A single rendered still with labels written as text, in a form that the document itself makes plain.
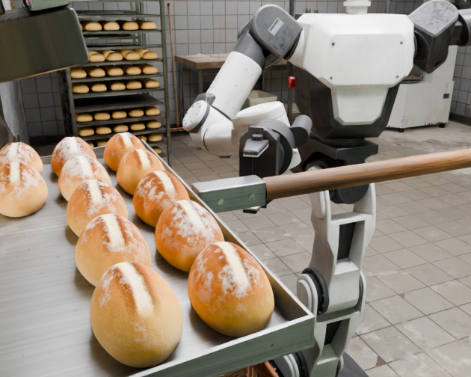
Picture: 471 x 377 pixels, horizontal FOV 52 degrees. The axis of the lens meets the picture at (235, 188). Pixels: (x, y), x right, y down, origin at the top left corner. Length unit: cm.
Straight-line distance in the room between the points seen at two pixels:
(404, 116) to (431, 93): 44
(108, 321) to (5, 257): 21
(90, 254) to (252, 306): 16
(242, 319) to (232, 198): 26
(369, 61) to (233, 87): 32
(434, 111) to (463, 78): 72
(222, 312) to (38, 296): 17
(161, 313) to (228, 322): 5
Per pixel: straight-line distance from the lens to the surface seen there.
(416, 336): 246
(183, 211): 47
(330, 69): 117
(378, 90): 124
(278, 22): 119
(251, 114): 89
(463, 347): 247
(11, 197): 62
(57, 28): 23
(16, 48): 23
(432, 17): 134
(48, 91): 560
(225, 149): 101
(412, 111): 616
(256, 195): 61
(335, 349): 169
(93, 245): 44
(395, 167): 73
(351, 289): 147
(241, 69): 115
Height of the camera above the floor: 142
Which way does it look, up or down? 21 degrees down
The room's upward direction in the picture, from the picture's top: straight up
